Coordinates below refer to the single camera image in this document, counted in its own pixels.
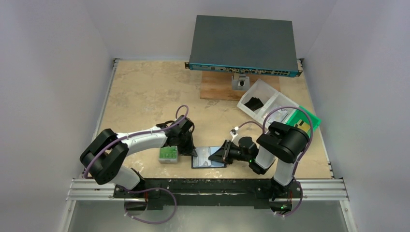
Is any purple cable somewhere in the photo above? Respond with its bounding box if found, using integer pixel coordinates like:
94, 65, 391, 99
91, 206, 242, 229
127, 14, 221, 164
235, 106, 314, 218
82, 105, 190, 225

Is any green card box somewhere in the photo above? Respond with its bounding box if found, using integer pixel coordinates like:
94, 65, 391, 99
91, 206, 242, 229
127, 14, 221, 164
158, 146, 178, 164

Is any gold card black stripe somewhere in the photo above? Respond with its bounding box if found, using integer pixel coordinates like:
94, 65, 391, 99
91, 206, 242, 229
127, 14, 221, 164
295, 119, 311, 135

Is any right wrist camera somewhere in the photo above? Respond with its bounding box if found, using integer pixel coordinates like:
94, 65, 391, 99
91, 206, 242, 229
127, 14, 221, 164
230, 127, 241, 142

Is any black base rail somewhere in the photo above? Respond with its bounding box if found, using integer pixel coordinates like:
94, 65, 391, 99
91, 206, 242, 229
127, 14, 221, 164
113, 178, 303, 214

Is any green plastic bin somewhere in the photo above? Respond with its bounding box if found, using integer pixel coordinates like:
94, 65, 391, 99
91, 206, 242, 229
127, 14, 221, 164
286, 106, 321, 137

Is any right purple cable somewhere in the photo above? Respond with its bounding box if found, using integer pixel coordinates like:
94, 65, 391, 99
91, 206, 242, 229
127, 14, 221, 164
235, 106, 314, 218

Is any blue network switch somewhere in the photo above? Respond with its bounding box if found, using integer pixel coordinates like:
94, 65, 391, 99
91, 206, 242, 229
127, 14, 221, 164
185, 15, 302, 77

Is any white blue card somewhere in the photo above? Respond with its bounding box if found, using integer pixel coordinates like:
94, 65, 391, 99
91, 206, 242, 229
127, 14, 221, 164
267, 109, 288, 123

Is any clear plastic bin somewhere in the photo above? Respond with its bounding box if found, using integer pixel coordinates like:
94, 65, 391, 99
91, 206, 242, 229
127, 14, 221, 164
237, 79, 279, 119
255, 93, 300, 129

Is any black card in bin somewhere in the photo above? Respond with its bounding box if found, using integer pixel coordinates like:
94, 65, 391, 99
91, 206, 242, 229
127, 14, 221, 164
244, 97, 264, 111

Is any wooden board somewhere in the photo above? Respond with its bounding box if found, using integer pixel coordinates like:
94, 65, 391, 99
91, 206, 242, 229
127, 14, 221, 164
200, 71, 280, 101

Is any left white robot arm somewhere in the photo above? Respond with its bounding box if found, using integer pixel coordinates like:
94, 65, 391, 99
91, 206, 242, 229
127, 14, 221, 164
79, 116, 196, 191

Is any blue card holder wallet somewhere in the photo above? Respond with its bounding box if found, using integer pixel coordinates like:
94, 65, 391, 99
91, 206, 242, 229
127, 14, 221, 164
191, 146, 227, 169

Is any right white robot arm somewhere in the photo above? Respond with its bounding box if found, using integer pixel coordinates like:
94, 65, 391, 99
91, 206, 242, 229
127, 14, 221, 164
208, 122, 309, 187

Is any white patterned card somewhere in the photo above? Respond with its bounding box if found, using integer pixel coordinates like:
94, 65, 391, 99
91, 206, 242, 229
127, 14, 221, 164
193, 152, 212, 168

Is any grey metal stand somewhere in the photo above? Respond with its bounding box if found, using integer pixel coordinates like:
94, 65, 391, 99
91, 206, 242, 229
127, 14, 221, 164
231, 73, 250, 91

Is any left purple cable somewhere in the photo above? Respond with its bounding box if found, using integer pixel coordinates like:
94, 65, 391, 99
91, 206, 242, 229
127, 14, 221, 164
82, 105, 190, 225

